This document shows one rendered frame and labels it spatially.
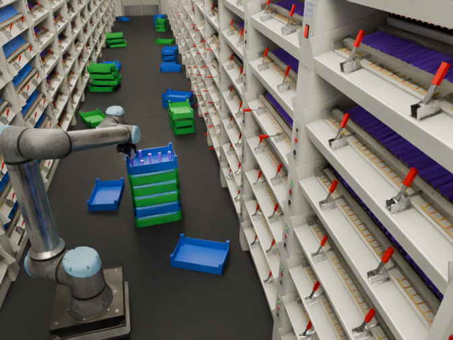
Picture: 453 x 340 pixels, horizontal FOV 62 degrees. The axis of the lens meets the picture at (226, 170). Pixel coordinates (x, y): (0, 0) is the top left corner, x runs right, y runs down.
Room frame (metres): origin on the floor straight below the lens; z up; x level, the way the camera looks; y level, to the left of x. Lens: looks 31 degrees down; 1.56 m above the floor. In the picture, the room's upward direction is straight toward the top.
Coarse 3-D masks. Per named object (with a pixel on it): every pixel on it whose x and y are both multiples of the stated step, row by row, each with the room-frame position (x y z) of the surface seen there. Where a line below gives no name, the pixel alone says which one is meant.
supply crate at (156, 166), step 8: (136, 152) 2.11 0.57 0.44; (144, 152) 2.12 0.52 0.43; (152, 152) 2.14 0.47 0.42; (128, 160) 2.08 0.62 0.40; (136, 160) 2.08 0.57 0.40; (144, 160) 2.08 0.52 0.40; (152, 160) 2.08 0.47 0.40; (168, 160) 2.08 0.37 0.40; (176, 160) 1.99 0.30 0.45; (128, 168) 1.90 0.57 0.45; (136, 168) 1.92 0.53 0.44; (144, 168) 1.93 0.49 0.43; (152, 168) 1.94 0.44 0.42; (160, 168) 1.96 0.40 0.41; (168, 168) 1.97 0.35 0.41
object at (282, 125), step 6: (258, 102) 1.63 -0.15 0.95; (264, 102) 1.58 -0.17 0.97; (270, 108) 1.50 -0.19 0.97; (276, 114) 1.43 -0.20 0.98; (270, 120) 1.43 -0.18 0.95; (276, 120) 1.40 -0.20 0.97; (282, 120) 1.37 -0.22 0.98; (282, 126) 1.32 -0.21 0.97; (288, 132) 1.27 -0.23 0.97; (288, 138) 1.25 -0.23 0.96; (288, 144) 1.21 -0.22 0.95
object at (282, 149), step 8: (256, 88) 1.69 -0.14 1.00; (264, 88) 1.70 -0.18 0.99; (248, 96) 1.69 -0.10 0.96; (256, 96) 1.69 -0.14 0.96; (264, 96) 1.68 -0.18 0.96; (248, 104) 1.67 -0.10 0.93; (256, 104) 1.64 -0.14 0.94; (256, 120) 1.55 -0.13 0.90; (264, 120) 1.46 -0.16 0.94; (272, 120) 1.44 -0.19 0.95; (264, 128) 1.39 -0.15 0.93; (272, 128) 1.37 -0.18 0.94; (272, 144) 1.30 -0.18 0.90; (280, 144) 1.24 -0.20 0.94; (280, 152) 1.18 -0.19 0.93; (288, 152) 1.09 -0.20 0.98; (288, 160) 1.09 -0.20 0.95; (288, 168) 1.12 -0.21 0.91
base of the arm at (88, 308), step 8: (104, 288) 1.20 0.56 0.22; (72, 296) 1.16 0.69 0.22; (96, 296) 1.16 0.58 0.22; (104, 296) 1.18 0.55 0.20; (112, 296) 1.22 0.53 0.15; (72, 304) 1.15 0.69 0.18; (80, 304) 1.13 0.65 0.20; (88, 304) 1.13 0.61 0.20; (96, 304) 1.14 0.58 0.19; (104, 304) 1.17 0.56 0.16; (80, 312) 1.12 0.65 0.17; (88, 312) 1.12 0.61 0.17; (96, 312) 1.13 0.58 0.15
